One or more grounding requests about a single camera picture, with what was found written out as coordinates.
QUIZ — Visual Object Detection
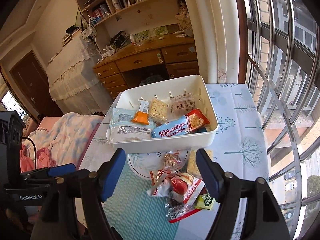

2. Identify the pastel floral blanket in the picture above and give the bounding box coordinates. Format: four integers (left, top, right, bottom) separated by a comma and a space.
20, 112, 104, 172

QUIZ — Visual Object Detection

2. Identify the black cable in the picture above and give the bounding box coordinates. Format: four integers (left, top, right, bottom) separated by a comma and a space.
22, 136, 38, 170

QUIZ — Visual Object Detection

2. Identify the white lace covered furniture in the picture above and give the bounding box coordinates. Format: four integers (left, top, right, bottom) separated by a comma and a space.
46, 33, 113, 115

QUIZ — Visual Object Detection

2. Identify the brown wooden door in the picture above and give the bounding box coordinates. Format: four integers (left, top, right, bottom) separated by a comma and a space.
10, 51, 63, 118

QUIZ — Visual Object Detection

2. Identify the white curtain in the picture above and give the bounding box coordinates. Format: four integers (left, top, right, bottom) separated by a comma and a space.
185, 0, 240, 83

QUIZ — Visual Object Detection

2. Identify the green small snack packet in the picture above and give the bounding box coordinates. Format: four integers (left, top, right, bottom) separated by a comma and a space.
194, 192, 215, 210

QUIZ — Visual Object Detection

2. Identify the red clear barcode packet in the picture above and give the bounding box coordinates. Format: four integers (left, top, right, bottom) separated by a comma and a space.
165, 198, 201, 224

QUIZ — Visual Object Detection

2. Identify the clear packet printed label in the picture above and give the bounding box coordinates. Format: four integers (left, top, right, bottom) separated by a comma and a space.
170, 93, 196, 118

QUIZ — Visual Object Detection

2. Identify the clear bag yellow rice crisp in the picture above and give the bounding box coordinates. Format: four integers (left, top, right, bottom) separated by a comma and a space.
187, 150, 202, 179

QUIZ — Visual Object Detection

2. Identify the white plastic storage bin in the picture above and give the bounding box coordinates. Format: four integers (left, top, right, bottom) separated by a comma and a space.
106, 75, 219, 154

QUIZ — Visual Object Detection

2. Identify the clear bag white puffed snack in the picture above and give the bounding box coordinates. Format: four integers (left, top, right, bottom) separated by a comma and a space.
149, 99, 168, 124

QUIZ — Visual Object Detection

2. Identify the red white cooele biscuit packet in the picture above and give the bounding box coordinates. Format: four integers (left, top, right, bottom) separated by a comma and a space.
146, 170, 174, 197

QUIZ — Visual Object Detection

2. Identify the orange white snack packet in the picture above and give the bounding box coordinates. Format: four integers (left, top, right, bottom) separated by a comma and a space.
131, 99, 150, 125

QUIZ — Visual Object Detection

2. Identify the clear bag walnut snack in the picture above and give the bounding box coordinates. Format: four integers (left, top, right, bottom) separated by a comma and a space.
163, 153, 183, 171

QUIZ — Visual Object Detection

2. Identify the white red dongzao snack bag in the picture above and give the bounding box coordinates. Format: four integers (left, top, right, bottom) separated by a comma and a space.
169, 173, 204, 205

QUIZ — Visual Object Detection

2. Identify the blue russian cookie package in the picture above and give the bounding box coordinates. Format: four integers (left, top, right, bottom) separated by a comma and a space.
151, 108, 210, 138

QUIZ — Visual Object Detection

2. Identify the long white snack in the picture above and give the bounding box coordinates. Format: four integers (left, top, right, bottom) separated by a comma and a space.
107, 108, 156, 144

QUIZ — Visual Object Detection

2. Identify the wooden desk with drawers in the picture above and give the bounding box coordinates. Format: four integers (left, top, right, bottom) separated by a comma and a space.
93, 34, 200, 99

